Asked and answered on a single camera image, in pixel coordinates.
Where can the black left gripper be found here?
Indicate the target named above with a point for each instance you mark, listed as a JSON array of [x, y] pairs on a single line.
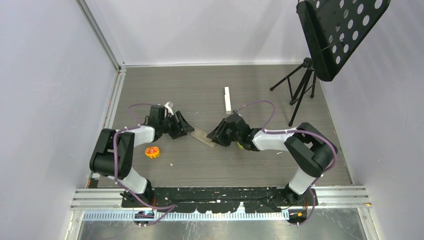
[[181, 128]]

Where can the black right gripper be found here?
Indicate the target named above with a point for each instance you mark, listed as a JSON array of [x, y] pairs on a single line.
[[219, 131]]

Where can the slim white remote control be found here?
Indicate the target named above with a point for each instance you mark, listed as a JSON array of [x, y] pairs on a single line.
[[227, 100]]

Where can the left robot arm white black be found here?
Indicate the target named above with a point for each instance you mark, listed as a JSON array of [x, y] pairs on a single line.
[[113, 153]]

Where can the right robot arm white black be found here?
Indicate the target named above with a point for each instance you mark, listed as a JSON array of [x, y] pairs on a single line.
[[313, 152]]

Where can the green rectangular block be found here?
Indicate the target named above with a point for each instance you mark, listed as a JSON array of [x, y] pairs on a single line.
[[241, 145]]

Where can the orange yellow round toy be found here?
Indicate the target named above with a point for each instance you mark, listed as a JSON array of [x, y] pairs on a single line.
[[152, 152]]

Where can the black tripod stand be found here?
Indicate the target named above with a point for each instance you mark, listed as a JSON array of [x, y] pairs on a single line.
[[308, 82]]

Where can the black perforated music stand tray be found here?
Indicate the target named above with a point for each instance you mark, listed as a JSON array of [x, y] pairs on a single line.
[[333, 29]]

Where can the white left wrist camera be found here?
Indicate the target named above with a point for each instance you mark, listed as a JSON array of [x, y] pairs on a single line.
[[169, 108]]

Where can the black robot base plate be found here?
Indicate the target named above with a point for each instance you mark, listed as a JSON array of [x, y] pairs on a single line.
[[219, 200]]

